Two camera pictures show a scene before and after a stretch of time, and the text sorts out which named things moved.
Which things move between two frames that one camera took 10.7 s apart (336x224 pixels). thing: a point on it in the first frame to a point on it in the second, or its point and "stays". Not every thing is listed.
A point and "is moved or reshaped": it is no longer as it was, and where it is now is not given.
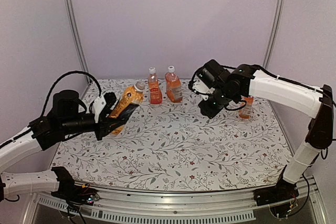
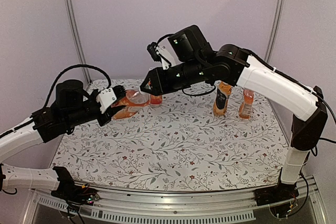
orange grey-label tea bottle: [173, 85] is moved or reshaped
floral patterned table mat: [171, 147] stays
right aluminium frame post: [276, 17] stays
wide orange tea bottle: [245, 112] stays
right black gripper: [208, 112] to [158, 85]
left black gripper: [104, 123] to [109, 114]
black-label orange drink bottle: [133, 96] is moved or reshaped
